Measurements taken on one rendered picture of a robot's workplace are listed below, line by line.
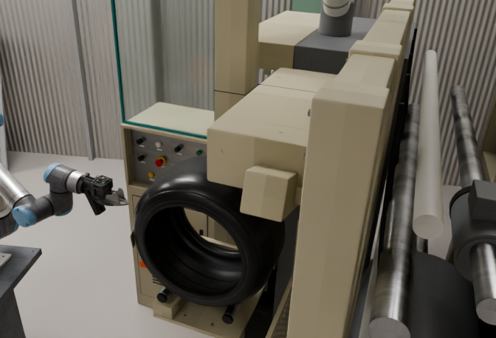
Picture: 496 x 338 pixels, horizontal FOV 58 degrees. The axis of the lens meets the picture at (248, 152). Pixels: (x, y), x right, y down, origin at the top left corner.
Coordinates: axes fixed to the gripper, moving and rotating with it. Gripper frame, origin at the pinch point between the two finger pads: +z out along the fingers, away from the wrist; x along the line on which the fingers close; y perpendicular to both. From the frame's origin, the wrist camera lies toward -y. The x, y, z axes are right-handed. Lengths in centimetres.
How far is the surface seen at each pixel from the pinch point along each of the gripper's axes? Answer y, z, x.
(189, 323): -37, 38, -10
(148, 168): -24, -27, 62
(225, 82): 51, 26, 25
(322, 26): 69, 47, 81
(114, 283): -129, -52, 68
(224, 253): -19.7, 39.1, 15.4
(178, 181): 24.8, 25.9, -7.8
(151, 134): -3, -26, 62
